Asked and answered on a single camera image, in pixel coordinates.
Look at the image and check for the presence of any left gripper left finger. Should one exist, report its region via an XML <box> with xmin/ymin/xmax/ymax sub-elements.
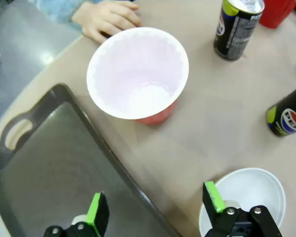
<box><xmin>43</xmin><ymin>192</ymin><xmax>110</xmax><ymax>237</ymax></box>

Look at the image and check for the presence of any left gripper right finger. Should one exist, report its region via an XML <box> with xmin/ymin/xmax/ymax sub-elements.
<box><xmin>202</xmin><ymin>181</ymin><xmax>283</xmax><ymax>237</ymax></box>

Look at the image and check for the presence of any white bowl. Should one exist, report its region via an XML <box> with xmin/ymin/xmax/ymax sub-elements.
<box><xmin>198</xmin><ymin>167</ymin><xmax>286</xmax><ymax>237</ymax></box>

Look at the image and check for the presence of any red cup white inside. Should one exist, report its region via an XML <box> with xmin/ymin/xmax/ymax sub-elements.
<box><xmin>86</xmin><ymin>27</ymin><xmax>189</xmax><ymax>125</ymax></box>
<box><xmin>258</xmin><ymin>0</ymin><xmax>296</xmax><ymax>28</ymax></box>

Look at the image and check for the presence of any person's right forearm blue sleeve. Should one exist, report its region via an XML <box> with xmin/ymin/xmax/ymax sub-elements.
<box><xmin>34</xmin><ymin>0</ymin><xmax>94</xmax><ymax>16</ymax></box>

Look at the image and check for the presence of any person's right hand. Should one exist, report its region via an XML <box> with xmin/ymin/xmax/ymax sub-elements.
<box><xmin>71</xmin><ymin>1</ymin><xmax>142</xmax><ymax>44</ymax></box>

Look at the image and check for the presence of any dark brown serving tray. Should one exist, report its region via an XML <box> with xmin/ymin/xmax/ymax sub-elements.
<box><xmin>0</xmin><ymin>83</ymin><xmax>182</xmax><ymax>237</ymax></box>

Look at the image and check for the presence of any black Pepsi can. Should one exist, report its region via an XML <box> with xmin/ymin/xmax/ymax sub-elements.
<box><xmin>266</xmin><ymin>81</ymin><xmax>296</xmax><ymax>138</ymax></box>
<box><xmin>213</xmin><ymin>0</ymin><xmax>265</xmax><ymax>62</ymax></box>

